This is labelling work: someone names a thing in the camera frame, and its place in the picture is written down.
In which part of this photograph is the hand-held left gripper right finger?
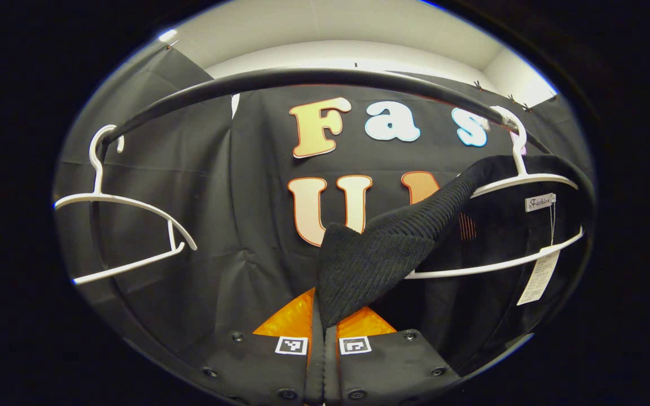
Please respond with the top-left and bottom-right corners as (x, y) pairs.
(323, 307), (465, 405)

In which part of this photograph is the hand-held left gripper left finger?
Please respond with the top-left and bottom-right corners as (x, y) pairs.
(190, 288), (326, 406)

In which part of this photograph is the black knit garment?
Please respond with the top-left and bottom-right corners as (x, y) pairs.
(317, 153), (596, 377)

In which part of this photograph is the empty white plastic hanger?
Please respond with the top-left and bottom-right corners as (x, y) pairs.
(54, 124), (198, 286)

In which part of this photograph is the white hanger under garment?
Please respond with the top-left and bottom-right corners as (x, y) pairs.
(404, 106), (585, 280)

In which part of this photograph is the black clothes rack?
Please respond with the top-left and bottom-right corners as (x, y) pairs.
(89, 68), (554, 361)

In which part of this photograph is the white paper hang tag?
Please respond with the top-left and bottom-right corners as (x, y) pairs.
(517, 247), (561, 307)

